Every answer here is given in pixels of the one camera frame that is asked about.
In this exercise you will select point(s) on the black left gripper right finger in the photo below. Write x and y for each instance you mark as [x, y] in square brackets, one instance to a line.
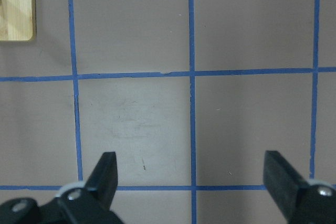
[300, 200]

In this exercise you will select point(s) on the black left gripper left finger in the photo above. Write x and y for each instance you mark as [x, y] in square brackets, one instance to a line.
[82, 202]

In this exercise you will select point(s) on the wooden cup rack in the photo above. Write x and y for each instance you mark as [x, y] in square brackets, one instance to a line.
[18, 20]

